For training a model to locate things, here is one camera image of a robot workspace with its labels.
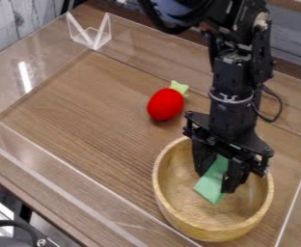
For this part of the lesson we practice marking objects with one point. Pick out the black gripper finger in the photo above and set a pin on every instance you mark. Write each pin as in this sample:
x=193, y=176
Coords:
x=204, y=156
x=236, y=175

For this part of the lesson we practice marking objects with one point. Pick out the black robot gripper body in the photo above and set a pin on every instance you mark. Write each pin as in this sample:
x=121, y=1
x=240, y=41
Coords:
x=227, y=128

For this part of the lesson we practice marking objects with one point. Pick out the green rectangular block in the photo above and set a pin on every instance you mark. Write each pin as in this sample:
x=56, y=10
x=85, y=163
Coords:
x=208, y=185

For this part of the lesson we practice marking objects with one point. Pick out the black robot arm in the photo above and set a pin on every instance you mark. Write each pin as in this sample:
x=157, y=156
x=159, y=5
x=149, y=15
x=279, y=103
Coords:
x=238, y=28

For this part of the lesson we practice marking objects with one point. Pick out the brown wooden bowl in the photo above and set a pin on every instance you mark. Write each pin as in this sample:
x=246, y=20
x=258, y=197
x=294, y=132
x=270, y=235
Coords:
x=200, y=219

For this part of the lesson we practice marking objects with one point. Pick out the red plush strawberry toy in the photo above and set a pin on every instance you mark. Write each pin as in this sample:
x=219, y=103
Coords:
x=165, y=104

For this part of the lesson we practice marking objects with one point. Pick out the clear acrylic tray enclosure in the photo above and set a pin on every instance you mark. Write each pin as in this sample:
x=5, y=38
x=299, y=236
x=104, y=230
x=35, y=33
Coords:
x=79, y=144

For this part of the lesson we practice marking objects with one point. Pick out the clear acrylic corner bracket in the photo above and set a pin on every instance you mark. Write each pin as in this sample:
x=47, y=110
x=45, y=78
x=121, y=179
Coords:
x=92, y=38

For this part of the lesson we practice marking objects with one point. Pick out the black metal table frame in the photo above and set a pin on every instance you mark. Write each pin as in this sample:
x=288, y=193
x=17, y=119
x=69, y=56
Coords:
x=28, y=233

